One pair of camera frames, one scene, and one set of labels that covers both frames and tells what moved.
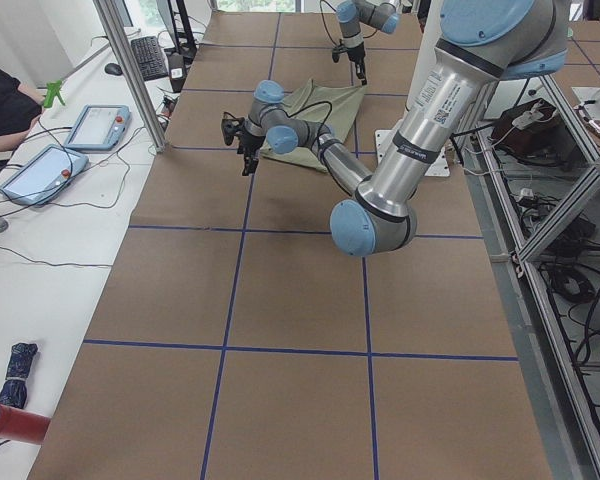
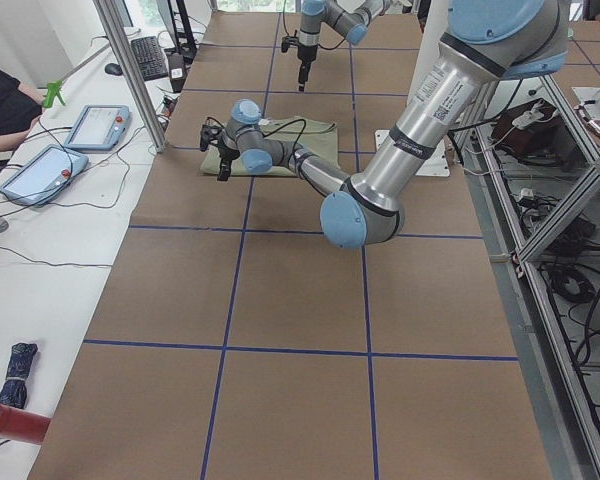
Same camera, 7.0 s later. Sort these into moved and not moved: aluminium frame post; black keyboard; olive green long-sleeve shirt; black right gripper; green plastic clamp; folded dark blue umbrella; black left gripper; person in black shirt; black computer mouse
Moved: black left gripper; olive green long-sleeve shirt; black right gripper
Not moved: green plastic clamp; person in black shirt; black keyboard; black computer mouse; aluminium frame post; folded dark blue umbrella
